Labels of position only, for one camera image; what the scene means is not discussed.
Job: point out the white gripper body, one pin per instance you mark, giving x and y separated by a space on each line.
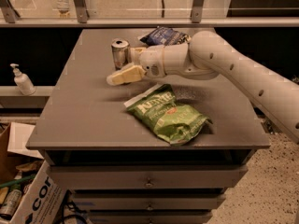
151 61

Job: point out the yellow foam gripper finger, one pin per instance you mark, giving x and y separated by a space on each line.
128 74
135 54

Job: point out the silver blue redbull can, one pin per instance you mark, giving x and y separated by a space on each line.
120 52

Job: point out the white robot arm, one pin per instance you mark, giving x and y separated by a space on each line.
208 55

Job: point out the can in cardboard box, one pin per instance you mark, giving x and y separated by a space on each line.
11 202

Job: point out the dark blue chip bag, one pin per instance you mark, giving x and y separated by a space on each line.
164 36

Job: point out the green chip bag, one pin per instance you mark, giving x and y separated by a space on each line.
160 111

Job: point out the grey drawer cabinet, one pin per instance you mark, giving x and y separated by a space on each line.
105 156

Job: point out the white pump dispenser bottle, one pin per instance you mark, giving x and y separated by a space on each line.
22 81

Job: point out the top drawer knob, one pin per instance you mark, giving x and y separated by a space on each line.
149 183

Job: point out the drawer knob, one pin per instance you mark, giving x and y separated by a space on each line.
149 208
149 183

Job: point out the middle drawer knob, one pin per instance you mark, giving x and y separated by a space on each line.
149 208

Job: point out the green stick in box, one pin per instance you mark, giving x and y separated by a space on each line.
17 181

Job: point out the white cardboard box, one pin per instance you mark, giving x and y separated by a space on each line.
40 204

